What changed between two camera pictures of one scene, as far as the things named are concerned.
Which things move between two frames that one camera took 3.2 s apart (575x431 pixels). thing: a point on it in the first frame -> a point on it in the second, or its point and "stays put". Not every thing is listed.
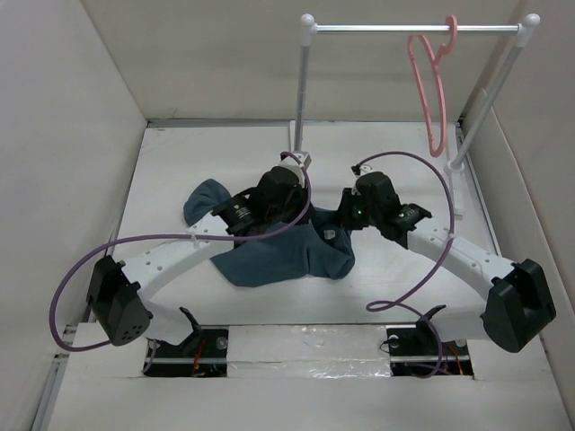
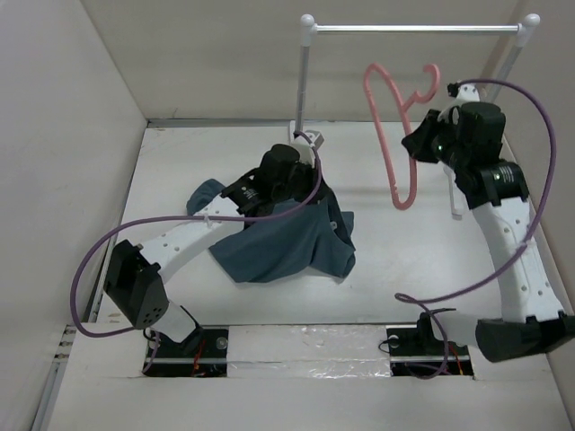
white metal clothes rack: [523, 31] stays put
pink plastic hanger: [435, 58] -> [415, 98]
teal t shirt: [316, 240] stays put
